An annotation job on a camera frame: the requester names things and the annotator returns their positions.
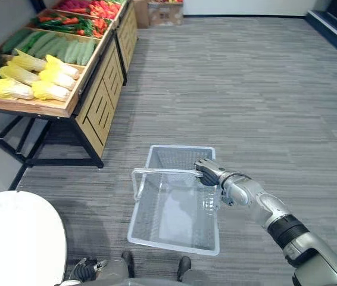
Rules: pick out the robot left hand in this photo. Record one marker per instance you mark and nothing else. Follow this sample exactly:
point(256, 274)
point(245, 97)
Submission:
point(86, 268)

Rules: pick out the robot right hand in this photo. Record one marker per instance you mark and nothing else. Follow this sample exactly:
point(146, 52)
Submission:
point(209, 174)

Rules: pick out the translucent grey plastic shopping basket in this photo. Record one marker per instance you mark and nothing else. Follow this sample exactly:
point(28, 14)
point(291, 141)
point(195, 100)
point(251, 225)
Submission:
point(173, 245)

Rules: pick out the robot right arm silver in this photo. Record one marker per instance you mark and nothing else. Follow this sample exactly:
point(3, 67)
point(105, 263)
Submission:
point(275, 208)

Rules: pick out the robot left leg silver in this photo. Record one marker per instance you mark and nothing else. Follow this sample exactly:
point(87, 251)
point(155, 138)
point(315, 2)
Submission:
point(112, 269)

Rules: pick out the robot leg silver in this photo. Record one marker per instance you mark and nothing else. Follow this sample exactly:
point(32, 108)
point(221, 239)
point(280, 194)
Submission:
point(112, 269)
point(199, 277)

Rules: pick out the robot left foot dark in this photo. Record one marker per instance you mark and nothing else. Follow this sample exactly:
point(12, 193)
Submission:
point(127, 262)

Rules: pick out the robot foot dark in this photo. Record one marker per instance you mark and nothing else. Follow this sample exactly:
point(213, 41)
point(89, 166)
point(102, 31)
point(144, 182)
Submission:
point(127, 262)
point(184, 266)

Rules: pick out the white rounded panel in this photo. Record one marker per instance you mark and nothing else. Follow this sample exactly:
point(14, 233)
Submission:
point(16, 238)

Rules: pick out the robot right foot dark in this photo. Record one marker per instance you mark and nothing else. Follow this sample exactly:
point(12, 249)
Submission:
point(184, 266)

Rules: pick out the robot right leg silver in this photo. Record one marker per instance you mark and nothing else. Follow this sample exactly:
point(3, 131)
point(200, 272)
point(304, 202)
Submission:
point(199, 277)

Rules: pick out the wooden stand with cabbages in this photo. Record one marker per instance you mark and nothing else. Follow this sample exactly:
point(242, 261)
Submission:
point(97, 98)

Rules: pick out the wooden stand with carrots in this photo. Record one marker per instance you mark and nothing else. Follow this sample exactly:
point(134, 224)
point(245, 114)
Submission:
point(127, 35)

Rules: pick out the printed brown cardboard box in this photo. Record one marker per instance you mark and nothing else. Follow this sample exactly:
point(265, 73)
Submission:
point(165, 14)

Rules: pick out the green cucumber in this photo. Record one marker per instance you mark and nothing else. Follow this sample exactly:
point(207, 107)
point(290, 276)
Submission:
point(61, 50)
point(29, 41)
point(16, 41)
point(90, 51)
point(82, 54)
point(51, 47)
point(42, 44)
point(71, 52)

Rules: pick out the plain brown cardboard box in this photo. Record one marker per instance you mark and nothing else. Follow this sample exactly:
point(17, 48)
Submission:
point(140, 13)

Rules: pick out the yellow napa cabbage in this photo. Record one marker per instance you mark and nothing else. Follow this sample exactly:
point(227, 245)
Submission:
point(51, 91)
point(57, 79)
point(12, 89)
point(27, 61)
point(64, 68)
point(19, 74)

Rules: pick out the orange carrot with green top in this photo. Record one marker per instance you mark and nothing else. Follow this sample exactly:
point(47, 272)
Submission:
point(71, 21)
point(46, 18)
point(80, 32)

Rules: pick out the dark blue shelf unit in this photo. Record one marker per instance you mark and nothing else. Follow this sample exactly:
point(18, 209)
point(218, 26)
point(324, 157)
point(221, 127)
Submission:
point(335, 26)

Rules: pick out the pile of red orange chillies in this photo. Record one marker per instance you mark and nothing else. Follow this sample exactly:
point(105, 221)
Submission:
point(104, 9)

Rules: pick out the pile of pink red vegetables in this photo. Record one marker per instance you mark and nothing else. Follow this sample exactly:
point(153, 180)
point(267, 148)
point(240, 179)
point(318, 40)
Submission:
point(70, 5)

